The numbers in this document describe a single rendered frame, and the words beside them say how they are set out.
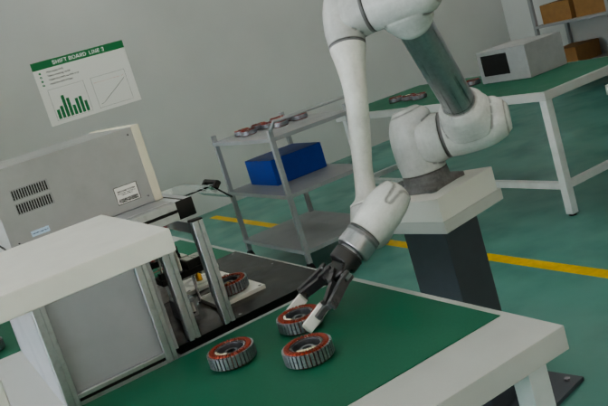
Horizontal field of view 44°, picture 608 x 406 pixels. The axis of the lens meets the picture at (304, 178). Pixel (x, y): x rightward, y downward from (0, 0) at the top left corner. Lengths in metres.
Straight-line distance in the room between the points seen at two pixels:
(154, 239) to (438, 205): 1.42
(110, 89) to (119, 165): 5.64
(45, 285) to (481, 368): 0.79
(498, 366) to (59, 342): 0.99
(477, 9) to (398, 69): 1.47
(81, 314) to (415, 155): 1.18
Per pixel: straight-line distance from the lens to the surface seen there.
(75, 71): 7.55
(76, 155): 1.96
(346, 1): 2.06
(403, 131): 2.48
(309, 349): 1.63
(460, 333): 1.60
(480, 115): 2.39
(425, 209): 2.41
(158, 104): 7.74
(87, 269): 1.07
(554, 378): 2.93
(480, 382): 1.43
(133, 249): 1.08
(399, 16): 2.03
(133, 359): 1.92
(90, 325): 1.88
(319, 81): 8.54
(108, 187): 1.98
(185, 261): 2.12
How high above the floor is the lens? 1.40
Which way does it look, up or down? 10 degrees down
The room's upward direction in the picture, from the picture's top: 17 degrees counter-clockwise
